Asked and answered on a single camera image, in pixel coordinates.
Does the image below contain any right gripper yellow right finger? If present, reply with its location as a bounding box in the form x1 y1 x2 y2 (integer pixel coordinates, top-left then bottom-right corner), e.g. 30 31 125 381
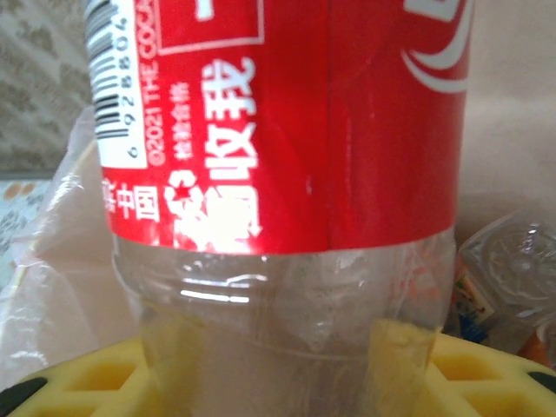
368 319 556 417

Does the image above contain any Coca-Cola bottle red cap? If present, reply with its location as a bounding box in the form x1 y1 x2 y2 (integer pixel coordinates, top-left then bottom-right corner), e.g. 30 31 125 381
82 0 477 417

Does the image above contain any orange label gold cap bottle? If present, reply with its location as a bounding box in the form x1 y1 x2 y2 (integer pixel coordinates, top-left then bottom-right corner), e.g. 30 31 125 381
519 323 556 374

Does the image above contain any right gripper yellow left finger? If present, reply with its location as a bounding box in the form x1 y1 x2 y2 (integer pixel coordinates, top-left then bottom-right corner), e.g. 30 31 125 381
0 336 162 417

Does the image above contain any beige plastic waste bin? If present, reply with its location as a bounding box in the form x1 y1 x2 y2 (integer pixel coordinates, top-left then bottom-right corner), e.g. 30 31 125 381
451 0 556 244

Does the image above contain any square clear bottle white label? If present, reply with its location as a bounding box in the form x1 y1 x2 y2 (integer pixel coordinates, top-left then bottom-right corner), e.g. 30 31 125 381
458 208 556 355

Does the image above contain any pink translucent bin liner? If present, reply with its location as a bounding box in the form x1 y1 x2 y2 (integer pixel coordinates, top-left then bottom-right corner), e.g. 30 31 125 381
0 106 147 374

